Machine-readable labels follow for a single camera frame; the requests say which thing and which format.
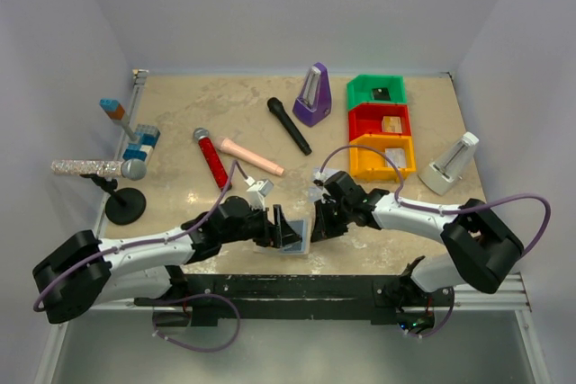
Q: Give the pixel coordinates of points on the red storage bin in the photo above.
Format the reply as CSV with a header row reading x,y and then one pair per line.
x,y
366,118

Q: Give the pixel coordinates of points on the green storage bin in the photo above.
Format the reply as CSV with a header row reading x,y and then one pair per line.
x,y
359,89

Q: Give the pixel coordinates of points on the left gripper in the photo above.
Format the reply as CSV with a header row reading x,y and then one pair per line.
x,y
283,234

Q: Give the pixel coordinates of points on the pink microphone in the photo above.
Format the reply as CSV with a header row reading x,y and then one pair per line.
x,y
228,146

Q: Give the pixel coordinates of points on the blue credit cards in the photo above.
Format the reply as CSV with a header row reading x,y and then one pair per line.
x,y
301,227

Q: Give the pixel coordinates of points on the beige leather card holder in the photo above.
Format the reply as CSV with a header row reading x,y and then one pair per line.
x,y
270,250

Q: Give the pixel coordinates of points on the card stack in yellow bin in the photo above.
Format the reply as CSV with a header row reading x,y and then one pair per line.
x,y
396,156

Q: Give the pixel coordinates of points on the silver glitter microphone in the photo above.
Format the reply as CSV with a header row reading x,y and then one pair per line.
x,y
132,169

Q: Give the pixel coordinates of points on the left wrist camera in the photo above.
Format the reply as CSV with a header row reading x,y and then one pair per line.
x,y
257,192

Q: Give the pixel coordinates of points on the black microphone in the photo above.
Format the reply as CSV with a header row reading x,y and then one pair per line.
x,y
276,107

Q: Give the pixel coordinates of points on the wooden block in red bin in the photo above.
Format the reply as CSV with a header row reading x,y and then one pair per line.
x,y
392,124

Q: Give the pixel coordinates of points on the black microphone stand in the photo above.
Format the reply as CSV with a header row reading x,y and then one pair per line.
x,y
124,206

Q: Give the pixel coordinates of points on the yellow storage bin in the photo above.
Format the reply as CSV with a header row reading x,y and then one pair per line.
x,y
371,167

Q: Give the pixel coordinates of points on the red glitter microphone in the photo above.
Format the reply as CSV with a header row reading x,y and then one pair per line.
x,y
202,137

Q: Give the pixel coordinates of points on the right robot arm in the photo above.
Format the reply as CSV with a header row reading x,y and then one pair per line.
x,y
480,248

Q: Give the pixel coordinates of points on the purple metronome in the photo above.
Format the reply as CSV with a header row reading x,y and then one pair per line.
x,y
314,102

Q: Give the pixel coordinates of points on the blue toy brick tower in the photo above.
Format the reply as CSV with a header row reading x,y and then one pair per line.
x,y
141,140

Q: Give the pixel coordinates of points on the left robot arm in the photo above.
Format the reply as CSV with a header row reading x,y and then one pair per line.
x,y
86,270

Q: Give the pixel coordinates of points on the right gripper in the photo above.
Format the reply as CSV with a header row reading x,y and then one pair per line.
x,y
323,228

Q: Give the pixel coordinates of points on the black item in green bin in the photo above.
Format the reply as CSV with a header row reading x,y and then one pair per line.
x,y
381,94

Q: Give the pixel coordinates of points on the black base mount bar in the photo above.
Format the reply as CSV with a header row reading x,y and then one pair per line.
x,y
377,299

